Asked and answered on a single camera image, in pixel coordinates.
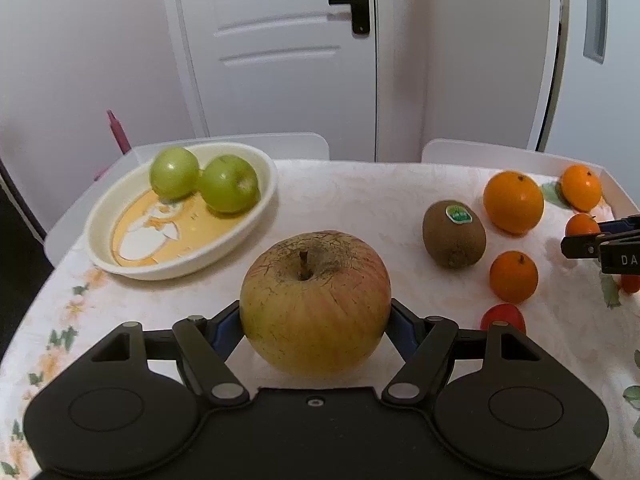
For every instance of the floral white tablecloth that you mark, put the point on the floral white tablecloth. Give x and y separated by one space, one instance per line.
350 200

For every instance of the white cabinet door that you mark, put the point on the white cabinet door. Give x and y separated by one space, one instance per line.
620 110

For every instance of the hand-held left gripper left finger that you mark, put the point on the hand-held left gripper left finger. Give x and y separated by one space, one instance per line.
227 327

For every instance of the brown kiwi with green sticker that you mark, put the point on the brown kiwi with green sticker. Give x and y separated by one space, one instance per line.
452 240

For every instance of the large orange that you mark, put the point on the large orange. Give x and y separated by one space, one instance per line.
581 187
513 202

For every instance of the white plastic chair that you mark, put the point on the white plastic chair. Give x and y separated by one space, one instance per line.
300 145
500 157

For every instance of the white oval dish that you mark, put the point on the white oval dish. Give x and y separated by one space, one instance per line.
145 242

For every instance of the green apple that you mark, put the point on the green apple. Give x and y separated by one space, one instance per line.
172 172
227 185

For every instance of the large yellow-red apple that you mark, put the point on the large yellow-red apple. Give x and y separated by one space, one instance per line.
315 310

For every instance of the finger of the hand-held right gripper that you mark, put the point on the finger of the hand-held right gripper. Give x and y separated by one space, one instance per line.
620 224
582 246

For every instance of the white panel door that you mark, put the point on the white panel door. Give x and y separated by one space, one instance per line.
280 85

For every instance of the red tomato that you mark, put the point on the red tomato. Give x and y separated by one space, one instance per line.
502 316

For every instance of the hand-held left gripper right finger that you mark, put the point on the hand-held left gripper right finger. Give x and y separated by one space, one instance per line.
400 322

